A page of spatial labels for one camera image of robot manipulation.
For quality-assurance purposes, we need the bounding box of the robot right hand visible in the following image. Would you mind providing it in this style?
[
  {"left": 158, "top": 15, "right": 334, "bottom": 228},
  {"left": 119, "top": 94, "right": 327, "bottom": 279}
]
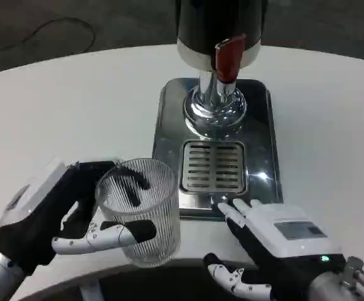
[{"left": 203, "top": 198, "right": 348, "bottom": 301}]

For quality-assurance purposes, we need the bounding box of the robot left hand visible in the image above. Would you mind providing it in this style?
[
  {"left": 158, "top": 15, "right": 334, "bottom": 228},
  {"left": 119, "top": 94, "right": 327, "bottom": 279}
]
[{"left": 0, "top": 158, "right": 158, "bottom": 277}]

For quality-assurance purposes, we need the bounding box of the clear ribbed glass cup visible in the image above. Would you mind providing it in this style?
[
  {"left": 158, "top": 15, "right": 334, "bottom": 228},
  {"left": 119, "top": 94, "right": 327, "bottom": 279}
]
[{"left": 95, "top": 157, "right": 182, "bottom": 268}]

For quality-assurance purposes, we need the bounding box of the steel drip tray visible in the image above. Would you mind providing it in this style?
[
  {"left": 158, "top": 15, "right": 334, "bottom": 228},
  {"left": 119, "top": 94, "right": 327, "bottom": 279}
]
[{"left": 151, "top": 78, "right": 284, "bottom": 221}]

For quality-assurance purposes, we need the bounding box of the white table leg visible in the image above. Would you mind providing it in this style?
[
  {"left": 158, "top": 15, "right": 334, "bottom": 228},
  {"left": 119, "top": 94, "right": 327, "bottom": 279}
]
[{"left": 80, "top": 280, "right": 105, "bottom": 301}]

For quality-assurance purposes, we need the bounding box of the slotted steel drain grid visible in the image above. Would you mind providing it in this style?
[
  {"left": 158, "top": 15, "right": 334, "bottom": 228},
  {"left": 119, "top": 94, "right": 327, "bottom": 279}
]
[{"left": 179, "top": 140, "right": 249, "bottom": 194}]

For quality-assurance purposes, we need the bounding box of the black steel drink dispenser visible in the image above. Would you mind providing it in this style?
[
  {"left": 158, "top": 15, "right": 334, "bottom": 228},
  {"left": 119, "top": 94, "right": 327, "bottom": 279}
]
[{"left": 174, "top": 0, "right": 266, "bottom": 141}]

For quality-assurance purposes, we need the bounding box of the red tap handle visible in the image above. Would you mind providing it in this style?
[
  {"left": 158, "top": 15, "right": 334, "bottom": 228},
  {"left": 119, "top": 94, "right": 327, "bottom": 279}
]
[{"left": 214, "top": 34, "right": 246, "bottom": 84}]

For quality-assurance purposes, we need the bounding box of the black floor cable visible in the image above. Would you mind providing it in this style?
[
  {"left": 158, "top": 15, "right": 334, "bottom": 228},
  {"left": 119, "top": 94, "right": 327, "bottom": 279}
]
[{"left": 0, "top": 16, "right": 96, "bottom": 58}]

